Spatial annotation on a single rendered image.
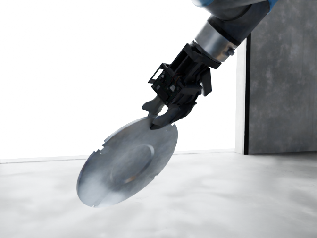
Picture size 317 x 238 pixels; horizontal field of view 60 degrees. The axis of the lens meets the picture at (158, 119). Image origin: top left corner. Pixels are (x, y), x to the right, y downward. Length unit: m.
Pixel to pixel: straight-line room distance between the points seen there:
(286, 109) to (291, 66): 0.72
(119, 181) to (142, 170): 0.07
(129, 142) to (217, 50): 0.27
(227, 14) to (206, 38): 0.07
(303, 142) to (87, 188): 4.90
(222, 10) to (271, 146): 4.58
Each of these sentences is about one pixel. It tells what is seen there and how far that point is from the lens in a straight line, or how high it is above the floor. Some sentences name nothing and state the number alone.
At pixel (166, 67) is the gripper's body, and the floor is 0.94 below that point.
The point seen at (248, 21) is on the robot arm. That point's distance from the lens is 0.50.
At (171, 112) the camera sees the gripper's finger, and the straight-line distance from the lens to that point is 0.57.
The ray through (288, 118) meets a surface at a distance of 5.10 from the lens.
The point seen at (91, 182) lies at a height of 0.69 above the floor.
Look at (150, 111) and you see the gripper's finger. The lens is 0.61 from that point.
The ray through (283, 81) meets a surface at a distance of 5.03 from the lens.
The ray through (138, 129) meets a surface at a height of 0.81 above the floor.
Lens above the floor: 0.87
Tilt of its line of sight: 4 degrees down
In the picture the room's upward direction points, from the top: straight up
